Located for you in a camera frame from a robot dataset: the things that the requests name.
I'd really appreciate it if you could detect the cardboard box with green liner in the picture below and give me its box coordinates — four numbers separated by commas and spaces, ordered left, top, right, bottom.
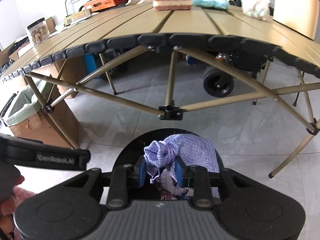
1, 59, 85, 148

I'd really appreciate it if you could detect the purple woven drawstring pouch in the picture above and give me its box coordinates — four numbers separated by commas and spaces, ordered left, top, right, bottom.
144, 134, 220, 200

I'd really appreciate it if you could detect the blue storage box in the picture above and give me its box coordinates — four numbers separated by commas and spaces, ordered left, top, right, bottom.
84, 54, 97, 74

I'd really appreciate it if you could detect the small yellow carton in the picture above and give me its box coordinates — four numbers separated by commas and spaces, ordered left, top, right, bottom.
63, 9, 92, 26

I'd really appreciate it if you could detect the pink sponge block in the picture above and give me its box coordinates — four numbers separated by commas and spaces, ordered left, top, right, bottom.
152, 0, 192, 11

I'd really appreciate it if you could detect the clear crumpled plastic bag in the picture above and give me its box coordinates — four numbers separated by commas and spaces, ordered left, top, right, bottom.
240, 0, 271, 21

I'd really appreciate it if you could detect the clear jar with snacks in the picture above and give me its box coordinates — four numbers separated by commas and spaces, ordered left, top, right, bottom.
26, 17, 50, 46

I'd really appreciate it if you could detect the cream thermos jug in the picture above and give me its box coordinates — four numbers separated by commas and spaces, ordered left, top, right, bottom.
273, 0, 319, 41

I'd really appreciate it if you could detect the black cart wheel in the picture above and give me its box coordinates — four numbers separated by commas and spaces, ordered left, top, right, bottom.
203, 66, 234, 98

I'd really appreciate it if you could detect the light blue fluffy cloth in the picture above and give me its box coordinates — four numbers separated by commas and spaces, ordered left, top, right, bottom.
192, 0, 229, 10

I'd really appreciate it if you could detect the tan folding camping table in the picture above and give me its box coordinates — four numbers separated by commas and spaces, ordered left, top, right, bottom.
1, 4, 319, 177

